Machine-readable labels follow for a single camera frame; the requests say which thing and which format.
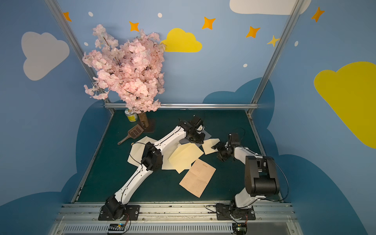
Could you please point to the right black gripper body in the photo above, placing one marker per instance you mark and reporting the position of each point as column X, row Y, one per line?
column 222, row 150

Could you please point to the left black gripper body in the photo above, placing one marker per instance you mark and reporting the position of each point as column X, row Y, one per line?
column 195, row 136

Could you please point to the yellow envelope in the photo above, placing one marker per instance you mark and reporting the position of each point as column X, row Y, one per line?
column 183, row 157

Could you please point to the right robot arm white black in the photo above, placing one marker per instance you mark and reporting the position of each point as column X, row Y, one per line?
column 260, row 174

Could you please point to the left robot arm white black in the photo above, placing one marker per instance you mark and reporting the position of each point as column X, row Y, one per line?
column 116, row 206

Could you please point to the grey envelope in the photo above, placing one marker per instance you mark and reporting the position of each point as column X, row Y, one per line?
column 186, row 139

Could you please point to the brown letter paper front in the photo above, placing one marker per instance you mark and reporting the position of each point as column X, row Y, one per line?
column 197, row 178

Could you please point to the back horizontal aluminium bar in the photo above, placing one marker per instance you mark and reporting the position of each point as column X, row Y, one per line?
column 206, row 106

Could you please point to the cream paper sheet centre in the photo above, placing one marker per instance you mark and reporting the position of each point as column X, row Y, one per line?
column 168, row 152

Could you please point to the brown slotted scoop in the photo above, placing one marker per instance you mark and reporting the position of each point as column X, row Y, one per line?
column 133, row 133

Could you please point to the white paper sheet left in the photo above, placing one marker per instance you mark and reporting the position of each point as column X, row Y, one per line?
column 137, row 150

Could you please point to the yellow green tin can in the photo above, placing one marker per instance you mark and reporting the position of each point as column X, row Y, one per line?
column 131, row 115

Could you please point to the pink cherry blossom tree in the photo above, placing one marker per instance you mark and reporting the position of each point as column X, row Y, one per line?
column 133, row 70

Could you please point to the right small circuit board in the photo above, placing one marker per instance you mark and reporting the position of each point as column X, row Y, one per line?
column 239, row 229

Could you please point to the small circuit board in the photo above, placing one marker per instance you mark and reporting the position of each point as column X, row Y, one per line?
column 116, row 229
column 239, row 229

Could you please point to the left small circuit board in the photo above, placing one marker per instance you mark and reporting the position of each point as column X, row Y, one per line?
column 116, row 229

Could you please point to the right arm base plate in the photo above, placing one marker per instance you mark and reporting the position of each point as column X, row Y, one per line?
column 230, row 212

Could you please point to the aluminium rail base frame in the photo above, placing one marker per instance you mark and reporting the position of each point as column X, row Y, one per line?
column 178, row 218

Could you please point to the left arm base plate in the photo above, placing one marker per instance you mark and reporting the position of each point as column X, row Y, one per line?
column 132, row 212

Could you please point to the right aluminium frame post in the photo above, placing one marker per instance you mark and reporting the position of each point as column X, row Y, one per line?
column 291, row 22

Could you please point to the aluminium frame post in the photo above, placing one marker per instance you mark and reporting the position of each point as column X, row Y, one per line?
column 291, row 22
column 64, row 25

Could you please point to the left aluminium frame post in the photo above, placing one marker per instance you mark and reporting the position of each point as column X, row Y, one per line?
column 64, row 25

